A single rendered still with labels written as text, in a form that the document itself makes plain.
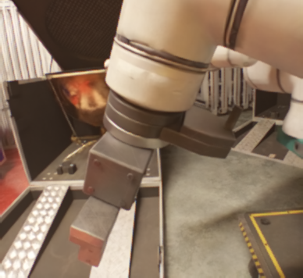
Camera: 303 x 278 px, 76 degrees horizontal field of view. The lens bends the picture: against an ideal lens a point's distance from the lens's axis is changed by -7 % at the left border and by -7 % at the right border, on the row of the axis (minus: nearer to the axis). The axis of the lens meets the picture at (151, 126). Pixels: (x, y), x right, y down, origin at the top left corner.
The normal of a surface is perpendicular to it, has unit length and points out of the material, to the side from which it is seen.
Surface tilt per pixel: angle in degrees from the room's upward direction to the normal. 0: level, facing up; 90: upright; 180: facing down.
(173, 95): 108
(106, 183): 96
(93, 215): 25
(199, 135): 96
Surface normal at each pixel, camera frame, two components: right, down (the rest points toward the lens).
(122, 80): -0.58, 0.22
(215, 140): 0.16, 0.51
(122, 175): -0.22, 0.40
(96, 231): 0.29, -0.84
